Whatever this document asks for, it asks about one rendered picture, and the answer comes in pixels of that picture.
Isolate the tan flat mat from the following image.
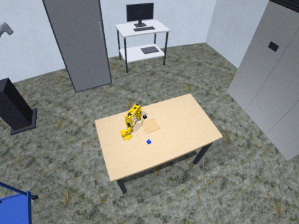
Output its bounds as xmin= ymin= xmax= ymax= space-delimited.
xmin=141 ymin=118 xmax=160 ymax=134

